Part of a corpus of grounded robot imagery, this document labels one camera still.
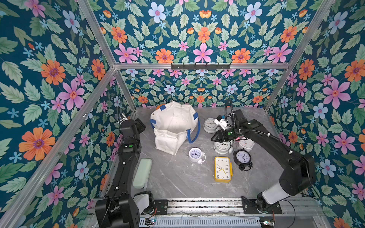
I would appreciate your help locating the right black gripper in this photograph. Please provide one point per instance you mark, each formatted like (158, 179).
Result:
(225, 134)

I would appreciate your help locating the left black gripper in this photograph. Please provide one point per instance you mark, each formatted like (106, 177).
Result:
(139, 124)

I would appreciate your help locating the white square alarm clock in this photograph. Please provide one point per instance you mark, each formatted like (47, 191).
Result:
(246, 144)

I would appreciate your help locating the white black twin-bell alarm clock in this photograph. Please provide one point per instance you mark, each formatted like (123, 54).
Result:
(223, 148)

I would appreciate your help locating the white canvas bag blue handles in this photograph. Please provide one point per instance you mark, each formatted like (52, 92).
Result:
(173, 124)

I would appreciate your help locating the yellow alarm clock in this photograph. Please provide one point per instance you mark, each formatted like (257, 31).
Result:
(222, 169)

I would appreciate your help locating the small white alarm clock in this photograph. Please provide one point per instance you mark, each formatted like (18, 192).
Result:
(196, 155)

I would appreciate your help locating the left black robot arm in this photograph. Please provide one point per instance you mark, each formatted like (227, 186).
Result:
(118, 208)

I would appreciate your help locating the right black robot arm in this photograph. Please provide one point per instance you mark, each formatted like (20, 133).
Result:
(298, 170)

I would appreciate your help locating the pale green pad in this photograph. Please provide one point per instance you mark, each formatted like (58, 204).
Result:
(142, 174)

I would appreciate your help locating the black hook rail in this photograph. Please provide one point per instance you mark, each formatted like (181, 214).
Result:
(200, 66)

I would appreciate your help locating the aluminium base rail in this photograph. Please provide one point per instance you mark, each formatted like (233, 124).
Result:
(299, 206)

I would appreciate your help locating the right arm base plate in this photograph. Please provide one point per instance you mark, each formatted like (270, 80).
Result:
(259, 206)

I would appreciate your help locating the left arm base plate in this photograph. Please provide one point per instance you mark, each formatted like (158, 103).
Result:
(157, 207)

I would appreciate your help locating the white vented cable duct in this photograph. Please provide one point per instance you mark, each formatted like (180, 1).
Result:
(199, 222)

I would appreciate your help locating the aluminium cage frame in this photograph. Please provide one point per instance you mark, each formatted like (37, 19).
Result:
(59, 87)

